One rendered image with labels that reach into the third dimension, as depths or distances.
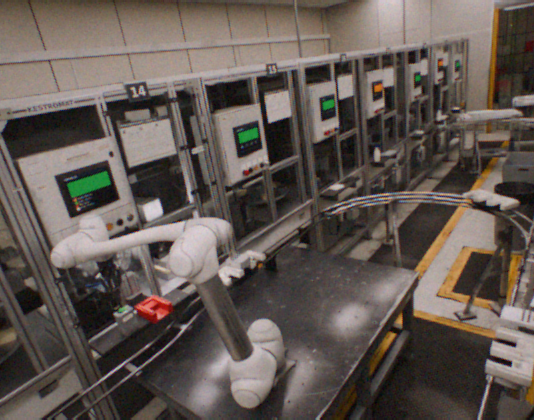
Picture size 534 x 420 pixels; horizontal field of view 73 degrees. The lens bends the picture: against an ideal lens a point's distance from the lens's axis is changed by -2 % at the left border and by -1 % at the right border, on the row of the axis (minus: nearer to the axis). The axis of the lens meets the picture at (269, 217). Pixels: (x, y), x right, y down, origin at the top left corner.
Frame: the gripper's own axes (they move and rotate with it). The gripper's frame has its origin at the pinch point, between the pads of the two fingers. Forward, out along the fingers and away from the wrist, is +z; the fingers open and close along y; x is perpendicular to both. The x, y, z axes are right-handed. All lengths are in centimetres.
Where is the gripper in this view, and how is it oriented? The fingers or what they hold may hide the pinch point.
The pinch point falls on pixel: (117, 295)
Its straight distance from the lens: 194.1
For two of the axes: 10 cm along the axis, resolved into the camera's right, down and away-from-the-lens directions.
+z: 1.5, 9.2, 3.7
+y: -6.1, 3.8, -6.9
